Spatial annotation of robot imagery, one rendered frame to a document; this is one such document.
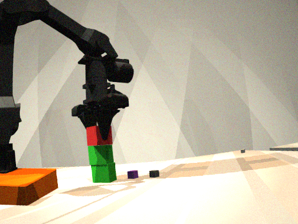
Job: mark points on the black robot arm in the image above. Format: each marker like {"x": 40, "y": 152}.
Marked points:
{"x": 91, "y": 42}

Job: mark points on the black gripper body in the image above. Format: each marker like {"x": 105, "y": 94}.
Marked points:
{"x": 98, "y": 98}

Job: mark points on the small purple block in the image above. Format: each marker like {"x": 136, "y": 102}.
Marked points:
{"x": 132, "y": 174}

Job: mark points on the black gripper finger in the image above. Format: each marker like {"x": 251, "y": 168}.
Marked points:
{"x": 104, "y": 118}
{"x": 88, "y": 120}

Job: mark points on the green block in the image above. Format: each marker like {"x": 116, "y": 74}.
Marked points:
{"x": 104, "y": 173}
{"x": 100, "y": 155}

